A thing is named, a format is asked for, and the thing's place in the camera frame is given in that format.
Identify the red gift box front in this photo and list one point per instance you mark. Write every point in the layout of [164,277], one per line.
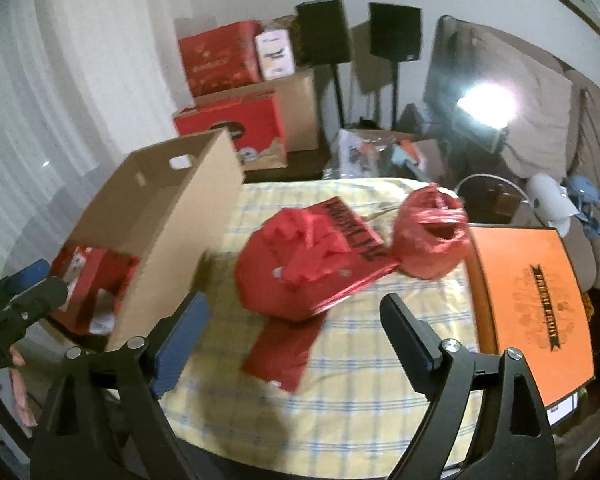
[253,122]

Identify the left black speaker on stand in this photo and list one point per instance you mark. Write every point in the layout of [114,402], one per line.
[325,38]

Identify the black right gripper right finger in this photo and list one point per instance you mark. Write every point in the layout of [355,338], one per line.
[512,438]

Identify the open brown cardboard box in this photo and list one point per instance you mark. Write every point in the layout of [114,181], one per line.
[169,206]

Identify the orange fresh fruit box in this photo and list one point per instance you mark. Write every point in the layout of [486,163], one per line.
[526,295]

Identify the red plastic string ball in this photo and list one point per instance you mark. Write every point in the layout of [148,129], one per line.
[430,236]

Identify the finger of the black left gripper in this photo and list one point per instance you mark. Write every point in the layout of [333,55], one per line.
[38,301]
[27,277]

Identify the white small carton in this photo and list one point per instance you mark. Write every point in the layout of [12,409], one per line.
[276,59]

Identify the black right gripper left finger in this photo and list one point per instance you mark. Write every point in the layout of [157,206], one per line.
[100,403]

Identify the red gift box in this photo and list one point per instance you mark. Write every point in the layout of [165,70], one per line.
[222,58]
[253,122]

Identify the clutter pile with plastic bag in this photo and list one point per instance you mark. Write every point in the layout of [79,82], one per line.
[365,153]

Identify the brown cardboard box background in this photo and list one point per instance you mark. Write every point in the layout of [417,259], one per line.
[297,106]

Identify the red cat gift bag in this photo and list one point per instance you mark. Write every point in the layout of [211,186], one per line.
[303,260]

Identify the bright video lamp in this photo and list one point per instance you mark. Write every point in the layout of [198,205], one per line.
[483,113]

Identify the long red paper bag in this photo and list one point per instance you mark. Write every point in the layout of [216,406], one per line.
[281,352]

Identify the white cap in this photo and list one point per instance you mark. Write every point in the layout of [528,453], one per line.
[550,203]

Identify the black speaker on stand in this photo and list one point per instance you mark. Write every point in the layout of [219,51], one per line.
[325,38]
[395,36]

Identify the red items inside box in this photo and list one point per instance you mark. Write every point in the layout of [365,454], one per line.
[97,280]

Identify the red gift box top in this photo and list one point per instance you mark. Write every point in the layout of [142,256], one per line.
[222,58]

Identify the beige pillow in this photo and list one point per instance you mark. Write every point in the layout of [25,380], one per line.
[467,54]

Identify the yellow plaid bed sheet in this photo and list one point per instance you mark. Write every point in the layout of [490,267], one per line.
[355,411]

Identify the right black speaker on stand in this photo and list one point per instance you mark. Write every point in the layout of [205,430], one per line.
[395,36]

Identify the person's left hand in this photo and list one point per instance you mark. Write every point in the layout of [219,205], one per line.
[19,390]

